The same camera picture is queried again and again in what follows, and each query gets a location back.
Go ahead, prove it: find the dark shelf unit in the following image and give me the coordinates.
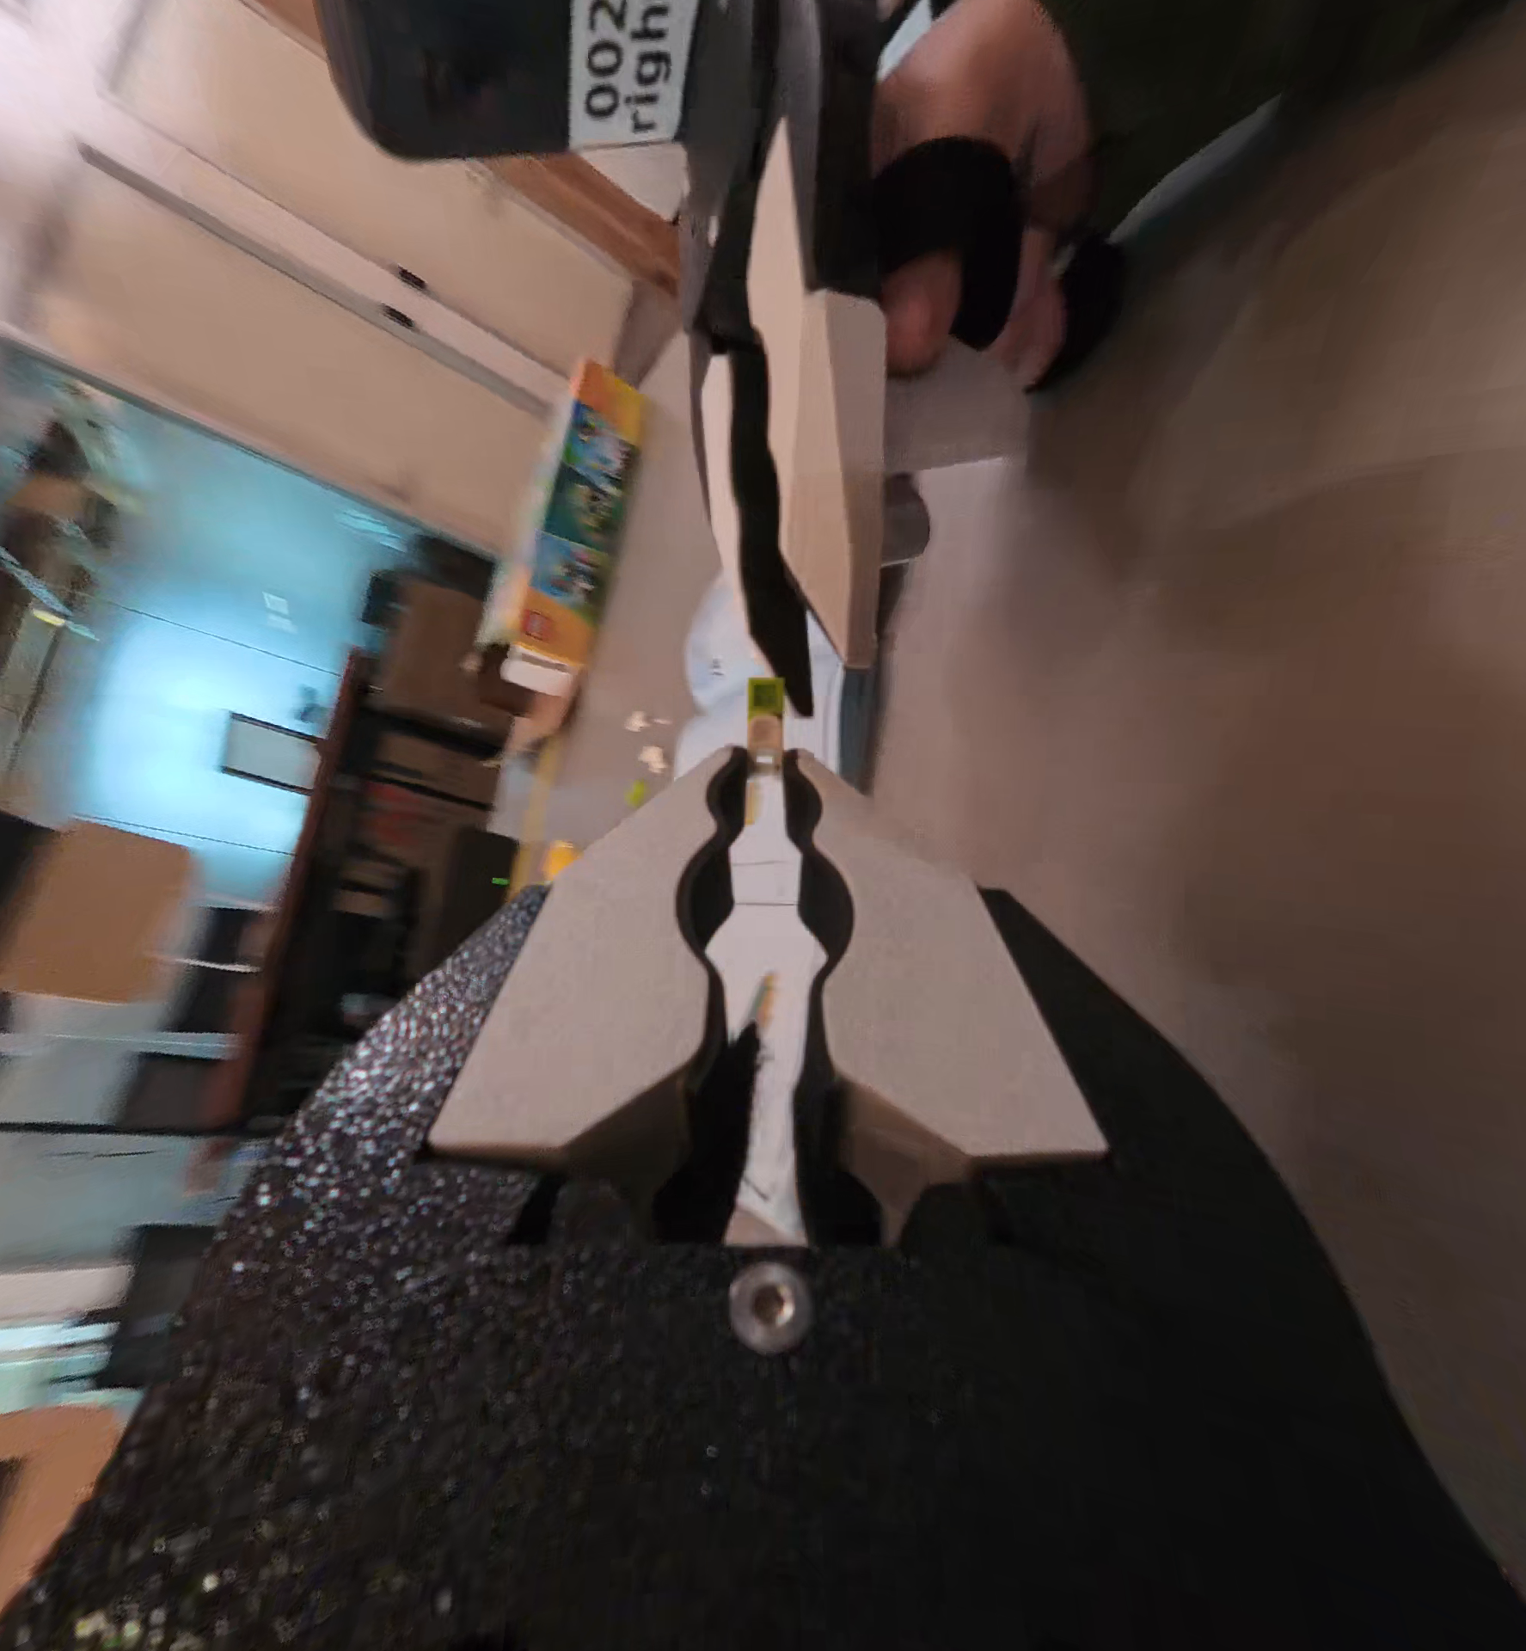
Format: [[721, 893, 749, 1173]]
[[231, 532, 526, 1130]]

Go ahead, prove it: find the colourful lego box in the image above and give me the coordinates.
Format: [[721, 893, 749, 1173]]
[[477, 356, 651, 702]]

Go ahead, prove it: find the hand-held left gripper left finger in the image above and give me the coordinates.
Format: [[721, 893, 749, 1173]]
[[424, 747, 764, 1177]]

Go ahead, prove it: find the brown cardboard box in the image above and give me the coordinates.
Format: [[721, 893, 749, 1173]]
[[0, 823, 200, 1011]]

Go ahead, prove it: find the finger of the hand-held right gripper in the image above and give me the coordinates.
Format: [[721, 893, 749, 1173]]
[[686, 337, 819, 720], [745, 116, 893, 671]]

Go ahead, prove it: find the person's right hand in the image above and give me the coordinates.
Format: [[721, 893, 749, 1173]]
[[868, 0, 1093, 391]]

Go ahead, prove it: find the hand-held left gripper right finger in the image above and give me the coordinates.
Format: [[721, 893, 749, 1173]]
[[778, 747, 1110, 1251]]

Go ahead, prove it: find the lego instruction booklet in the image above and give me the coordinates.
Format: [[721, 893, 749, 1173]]
[[680, 579, 882, 1247]]

